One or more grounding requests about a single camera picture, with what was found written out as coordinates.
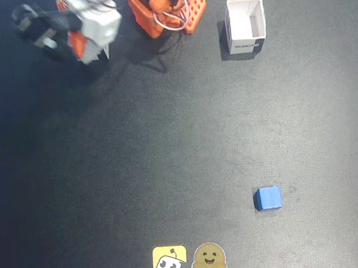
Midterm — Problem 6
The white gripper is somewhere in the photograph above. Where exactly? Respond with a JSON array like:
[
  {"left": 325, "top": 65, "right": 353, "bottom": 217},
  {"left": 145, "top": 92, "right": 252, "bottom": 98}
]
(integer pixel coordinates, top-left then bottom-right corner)
[{"left": 64, "top": 0, "right": 127, "bottom": 67}]

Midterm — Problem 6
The blue cube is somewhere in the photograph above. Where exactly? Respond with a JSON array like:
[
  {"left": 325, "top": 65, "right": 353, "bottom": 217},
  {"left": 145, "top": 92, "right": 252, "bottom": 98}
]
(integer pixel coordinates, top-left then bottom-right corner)
[{"left": 252, "top": 185, "right": 284, "bottom": 212}]

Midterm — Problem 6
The orange robot base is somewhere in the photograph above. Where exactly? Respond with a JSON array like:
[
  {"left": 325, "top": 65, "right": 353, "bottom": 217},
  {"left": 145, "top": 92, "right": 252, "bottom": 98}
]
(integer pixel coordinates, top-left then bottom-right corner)
[{"left": 126, "top": 0, "right": 210, "bottom": 41}]

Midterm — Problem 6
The white cardboard box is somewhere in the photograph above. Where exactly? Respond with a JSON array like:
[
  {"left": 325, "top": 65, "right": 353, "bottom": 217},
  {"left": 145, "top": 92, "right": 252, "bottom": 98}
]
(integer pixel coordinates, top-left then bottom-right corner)
[
  {"left": 222, "top": 0, "right": 269, "bottom": 56},
  {"left": 96, "top": 43, "right": 111, "bottom": 62}
]

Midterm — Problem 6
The yellow robot face sticker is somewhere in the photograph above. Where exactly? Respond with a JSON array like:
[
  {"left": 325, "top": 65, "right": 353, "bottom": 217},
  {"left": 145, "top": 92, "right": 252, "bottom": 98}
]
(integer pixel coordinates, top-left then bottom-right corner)
[{"left": 151, "top": 244, "right": 189, "bottom": 268}]

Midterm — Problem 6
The hugging face emoji sticker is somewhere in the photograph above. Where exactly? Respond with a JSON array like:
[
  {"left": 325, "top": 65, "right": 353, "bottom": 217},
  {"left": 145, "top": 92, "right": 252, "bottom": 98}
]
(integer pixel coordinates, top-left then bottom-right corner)
[{"left": 188, "top": 240, "right": 229, "bottom": 268}]

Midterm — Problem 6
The white and red motor cable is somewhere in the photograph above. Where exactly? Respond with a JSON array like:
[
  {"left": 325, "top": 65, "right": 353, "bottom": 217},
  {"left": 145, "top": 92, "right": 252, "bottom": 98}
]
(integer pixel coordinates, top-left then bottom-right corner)
[{"left": 150, "top": 0, "right": 192, "bottom": 34}]

